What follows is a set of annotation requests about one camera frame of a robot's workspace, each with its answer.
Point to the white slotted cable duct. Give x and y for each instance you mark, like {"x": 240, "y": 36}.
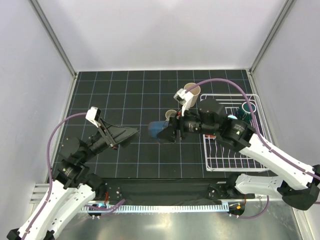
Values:
{"x": 144, "y": 209}

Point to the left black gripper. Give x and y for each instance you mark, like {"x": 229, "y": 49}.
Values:
{"x": 116, "y": 134}

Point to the small grey-beige mug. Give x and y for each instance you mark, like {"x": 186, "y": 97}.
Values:
{"x": 169, "y": 113}

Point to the aluminium frame post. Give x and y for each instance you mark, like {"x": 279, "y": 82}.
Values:
{"x": 280, "y": 19}
{"x": 52, "y": 35}

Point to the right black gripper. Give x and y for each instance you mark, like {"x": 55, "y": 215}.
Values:
{"x": 179, "y": 124}

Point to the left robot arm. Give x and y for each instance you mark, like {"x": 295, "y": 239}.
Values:
{"x": 72, "y": 186}

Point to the tall beige cup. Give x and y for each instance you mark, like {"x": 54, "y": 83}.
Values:
{"x": 195, "y": 92}

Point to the black grid mat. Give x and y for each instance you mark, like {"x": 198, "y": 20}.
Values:
{"x": 134, "y": 99}

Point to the white wire dish rack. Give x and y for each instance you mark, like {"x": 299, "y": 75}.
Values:
{"x": 221, "y": 159}

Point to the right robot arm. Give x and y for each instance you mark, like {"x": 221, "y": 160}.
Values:
{"x": 295, "y": 183}

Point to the dark green mug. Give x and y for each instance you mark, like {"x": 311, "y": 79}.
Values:
{"x": 243, "y": 112}

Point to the right aluminium frame post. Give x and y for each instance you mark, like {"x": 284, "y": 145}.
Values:
{"x": 280, "y": 19}

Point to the light blue mug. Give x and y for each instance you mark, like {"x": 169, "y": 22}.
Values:
{"x": 232, "y": 117}

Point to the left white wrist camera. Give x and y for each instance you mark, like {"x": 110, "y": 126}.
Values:
{"x": 93, "y": 115}

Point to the left aluminium frame post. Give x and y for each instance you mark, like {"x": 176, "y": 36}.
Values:
{"x": 52, "y": 35}

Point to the dark blue mug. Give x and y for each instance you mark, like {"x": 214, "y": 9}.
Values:
{"x": 156, "y": 130}

